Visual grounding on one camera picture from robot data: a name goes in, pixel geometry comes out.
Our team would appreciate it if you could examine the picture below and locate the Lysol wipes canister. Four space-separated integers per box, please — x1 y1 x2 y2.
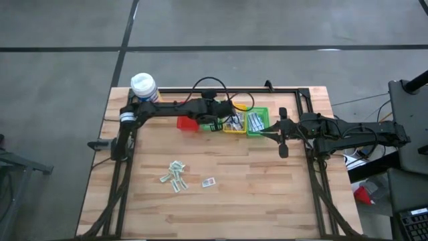
130 72 161 103

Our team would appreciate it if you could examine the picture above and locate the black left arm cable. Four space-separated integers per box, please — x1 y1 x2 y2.
185 76 255 114

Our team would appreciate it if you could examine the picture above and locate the red floor object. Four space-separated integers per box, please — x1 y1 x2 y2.
353 185 375 206

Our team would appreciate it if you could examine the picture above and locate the green plastic basket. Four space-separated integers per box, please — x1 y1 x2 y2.
246 106 271 137
200 100 225 131

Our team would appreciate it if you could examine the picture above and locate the black tripod stand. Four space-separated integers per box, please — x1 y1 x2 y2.
0 133 55 241

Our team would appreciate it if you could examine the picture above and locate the red plastic basket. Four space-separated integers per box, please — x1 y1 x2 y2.
176 101 201 132

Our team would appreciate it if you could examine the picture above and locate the white paper sheet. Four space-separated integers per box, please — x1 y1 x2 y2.
344 156 367 171

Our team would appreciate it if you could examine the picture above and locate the black keyboard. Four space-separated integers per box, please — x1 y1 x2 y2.
397 206 428 241

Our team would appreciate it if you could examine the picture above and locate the thick black post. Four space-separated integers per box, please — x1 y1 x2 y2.
402 69 428 95

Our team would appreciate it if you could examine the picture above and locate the yellow plastic basket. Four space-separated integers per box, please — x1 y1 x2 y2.
223 104 247 135

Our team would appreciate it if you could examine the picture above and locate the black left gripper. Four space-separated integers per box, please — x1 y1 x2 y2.
200 89 237 133

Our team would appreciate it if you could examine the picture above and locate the grey side table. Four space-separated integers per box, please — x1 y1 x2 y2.
388 79 428 175

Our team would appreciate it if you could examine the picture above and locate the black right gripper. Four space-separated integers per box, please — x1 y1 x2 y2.
259 106 304 159

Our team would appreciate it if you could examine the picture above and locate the dark grey desk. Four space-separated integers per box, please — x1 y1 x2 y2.
387 167 428 241

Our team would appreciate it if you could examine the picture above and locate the black power brick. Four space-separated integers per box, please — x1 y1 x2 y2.
357 148 377 160

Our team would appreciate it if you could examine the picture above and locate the black aluminium rig frame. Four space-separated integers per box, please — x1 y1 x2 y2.
77 87 365 241

